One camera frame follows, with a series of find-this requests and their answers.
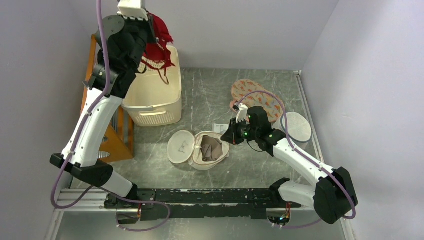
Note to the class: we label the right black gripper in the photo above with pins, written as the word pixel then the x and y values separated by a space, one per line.
pixel 231 135

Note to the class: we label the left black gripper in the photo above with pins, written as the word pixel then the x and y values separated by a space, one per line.
pixel 148 24

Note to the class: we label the taupe bra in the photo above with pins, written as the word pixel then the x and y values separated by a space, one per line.
pixel 211 149

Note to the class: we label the red bra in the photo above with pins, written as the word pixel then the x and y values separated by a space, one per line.
pixel 157 56

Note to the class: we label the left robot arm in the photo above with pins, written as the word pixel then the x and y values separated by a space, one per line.
pixel 122 41

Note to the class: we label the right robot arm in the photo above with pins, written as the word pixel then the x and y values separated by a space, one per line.
pixel 330 191

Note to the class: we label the cream plastic laundry basket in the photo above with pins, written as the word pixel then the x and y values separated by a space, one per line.
pixel 155 96

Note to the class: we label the packaged ruler set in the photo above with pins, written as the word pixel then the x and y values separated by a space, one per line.
pixel 220 128

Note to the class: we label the orange wooden rack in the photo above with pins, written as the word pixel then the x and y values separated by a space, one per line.
pixel 118 142

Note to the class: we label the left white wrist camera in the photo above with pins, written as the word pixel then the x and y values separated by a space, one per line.
pixel 133 9

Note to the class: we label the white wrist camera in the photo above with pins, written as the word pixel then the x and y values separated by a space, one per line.
pixel 242 112
pixel 133 9

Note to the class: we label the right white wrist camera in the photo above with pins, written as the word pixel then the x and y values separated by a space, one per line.
pixel 242 112

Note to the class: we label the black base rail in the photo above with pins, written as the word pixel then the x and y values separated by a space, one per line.
pixel 201 203

